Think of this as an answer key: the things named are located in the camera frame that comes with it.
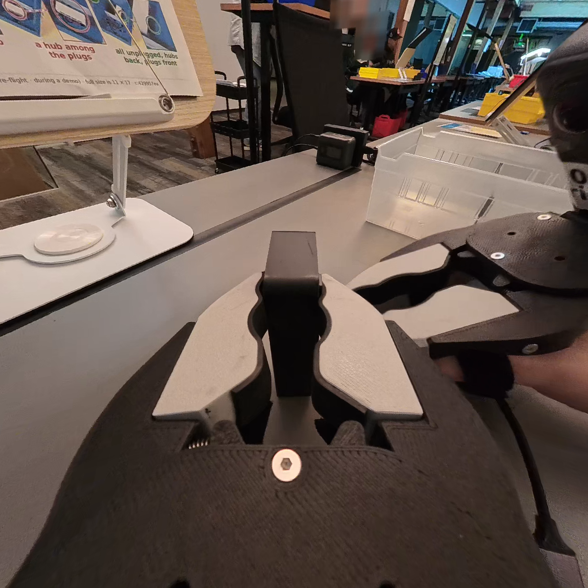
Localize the white tablet stand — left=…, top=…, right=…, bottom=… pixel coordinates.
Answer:
left=487, top=73, right=547, bottom=144

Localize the yellow storage bin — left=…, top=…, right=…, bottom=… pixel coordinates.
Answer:
left=478, top=92, right=547, bottom=125
left=358, top=66, right=421, bottom=80

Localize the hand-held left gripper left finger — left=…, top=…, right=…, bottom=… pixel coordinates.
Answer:
left=153, top=272, right=273, bottom=421

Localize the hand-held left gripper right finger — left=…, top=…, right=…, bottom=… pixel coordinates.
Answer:
left=315, top=273, right=424, bottom=421

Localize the black rolling cart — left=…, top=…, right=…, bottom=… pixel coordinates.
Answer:
left=213, top=71, right=262, bottom=174

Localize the red storage bin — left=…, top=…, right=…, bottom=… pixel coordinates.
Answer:
left=372, top=114, right=407, bottom=138

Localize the person's right hand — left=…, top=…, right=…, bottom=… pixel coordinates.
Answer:
left=434, top=342, right=588, bottom=410

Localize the black cable with grey plugs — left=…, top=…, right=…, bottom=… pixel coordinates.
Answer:
left=498, top=397, right=588, bottom=588

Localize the clear plastic storage box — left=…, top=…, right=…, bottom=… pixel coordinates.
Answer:
left=366, top=126, right=572, bottom=239

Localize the printed paper sheet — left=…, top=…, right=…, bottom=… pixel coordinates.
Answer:
left=436, top=122, right=501, bottom=138

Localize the black usb hub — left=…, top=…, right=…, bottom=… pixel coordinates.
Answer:
left=262, top=231, right=322, bottom=398

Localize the wooden top desk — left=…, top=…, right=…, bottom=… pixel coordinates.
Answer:
left=349, top=76, right=448, bottom=87

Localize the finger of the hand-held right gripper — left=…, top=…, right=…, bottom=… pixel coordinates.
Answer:
left=347, top=243, right=453, bottom=292
left=381, top=280, right=522, bottom=343

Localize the black panel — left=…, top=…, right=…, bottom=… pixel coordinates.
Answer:
left=272, top=2, right=350, bottom=141

